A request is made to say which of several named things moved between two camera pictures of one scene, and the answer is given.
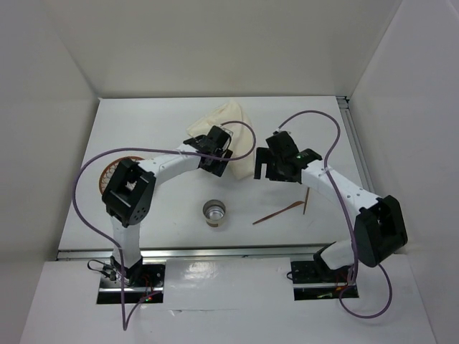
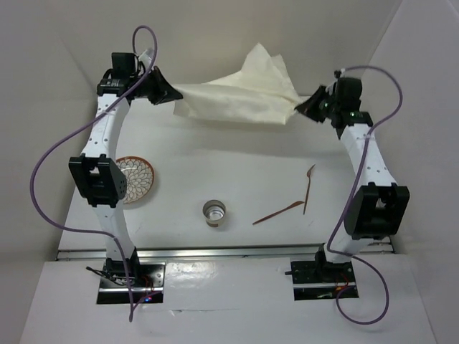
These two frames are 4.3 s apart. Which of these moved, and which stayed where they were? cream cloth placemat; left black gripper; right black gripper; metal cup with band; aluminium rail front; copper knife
Moved: cream cloth placemat; right black gripper; left black gripper
Stayed: copper knife; metal cup with band; aluminium rail front
